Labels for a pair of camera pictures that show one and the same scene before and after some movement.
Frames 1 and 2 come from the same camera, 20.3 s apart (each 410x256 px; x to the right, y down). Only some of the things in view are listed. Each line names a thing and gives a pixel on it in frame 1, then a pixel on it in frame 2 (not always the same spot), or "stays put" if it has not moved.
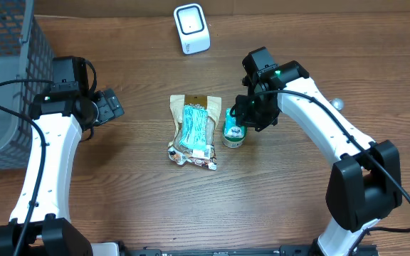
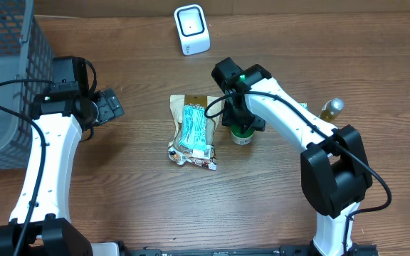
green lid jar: (231, 142) to (238, 138)
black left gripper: (110, 105) stays put
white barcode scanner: (193, 28) stays put
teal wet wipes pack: (194, 126) stays put
